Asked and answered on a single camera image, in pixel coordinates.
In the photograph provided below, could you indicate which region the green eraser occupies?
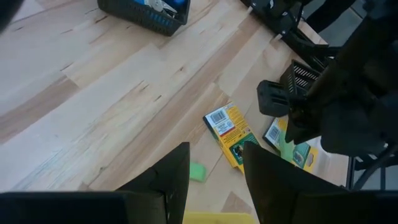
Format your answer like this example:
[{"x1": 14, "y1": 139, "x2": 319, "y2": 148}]
[{"x1": 188, "y1": 161, "x2": 208, "y2": 184}]

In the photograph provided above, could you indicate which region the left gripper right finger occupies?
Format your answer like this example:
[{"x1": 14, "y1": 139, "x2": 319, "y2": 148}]
[{"x1": 244, "y1": 141, "x2": 398, "y2": 224}]

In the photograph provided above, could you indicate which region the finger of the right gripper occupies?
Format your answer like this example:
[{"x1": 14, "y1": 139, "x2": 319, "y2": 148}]
[{"x1": 285, "y1": 93, "x2": 324, "y2": 144}]

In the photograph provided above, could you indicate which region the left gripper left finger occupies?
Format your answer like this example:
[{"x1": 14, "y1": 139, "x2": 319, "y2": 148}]
[{"x1": 0, "y1": 142, "x2": 191, "y2": 224}]

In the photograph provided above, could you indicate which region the yellow crayon box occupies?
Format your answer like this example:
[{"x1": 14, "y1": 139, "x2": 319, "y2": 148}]
[
  {"x1": 202, "y1": 102, "x2": 261, "y2": 174},
  {"x1": 262, "y1": 116, "x2": 320, "y2": 174}
]

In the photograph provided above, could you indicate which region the black slotted plastic basket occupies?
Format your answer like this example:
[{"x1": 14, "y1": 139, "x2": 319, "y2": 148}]
[
  {"x1": 96, "y1": 0, "x2": 192, "y2": 37},
  {"x1": 279, "y1": 58, "x2": 323, "y2": 96}
]

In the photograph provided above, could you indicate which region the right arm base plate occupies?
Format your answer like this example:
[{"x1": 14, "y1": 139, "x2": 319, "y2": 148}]
[{"x1": 248, "y1": 0, "x2": 304, "y2": 35}]

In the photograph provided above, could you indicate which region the yellow translucent plastic bin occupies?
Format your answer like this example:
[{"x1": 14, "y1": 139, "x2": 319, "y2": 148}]
[{"x1": 182, "y1": 210, "x2": 259, "y2": 224}]

